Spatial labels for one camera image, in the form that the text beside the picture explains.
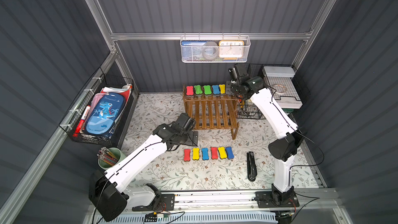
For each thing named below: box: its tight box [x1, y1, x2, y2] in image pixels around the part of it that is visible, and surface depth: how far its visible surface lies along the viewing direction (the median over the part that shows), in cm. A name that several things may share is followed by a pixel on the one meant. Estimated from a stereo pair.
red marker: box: [72, 105, 92, 137], surface depth 65 cm
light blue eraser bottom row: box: [201, 147, 209, 161], surface depth 91 cm
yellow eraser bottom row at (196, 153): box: [192, 147, 200, 161], surface depth 90 cm
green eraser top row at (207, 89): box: [203, 85, 212, 95], surface depth 85 cm
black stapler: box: [246, 151, 258, 182], surface depth 82 cm
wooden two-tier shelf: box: [182, 84, 240, 140], surface depth 91 cm
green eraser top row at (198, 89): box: [193, 85, 203, 95], surface depth 85 cm
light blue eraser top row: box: [211, 84, 221, 95], surface depth 84 cm
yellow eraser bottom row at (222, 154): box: [217, 146, 228, 160], surface depth 91 cm
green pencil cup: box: [96, 146, 126, 170], surface depth 74 cm
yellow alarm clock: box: [218, 39, 245, 61], surface depth 90 cm
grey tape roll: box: [202, 40, 219, 61], surface depth 89 cm
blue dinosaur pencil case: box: [85, 92, 126, 136], surface depth 66 cm
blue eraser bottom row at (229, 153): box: [224, 146, 235, 160], surface depth 90 cm
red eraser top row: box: [186, 85, 194, 98], surface depth 84 cm
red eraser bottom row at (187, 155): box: [183, 148, 191, 162], surface depth 90 cm
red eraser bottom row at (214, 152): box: [210, 146, 219, 160], surface depth 91 cm
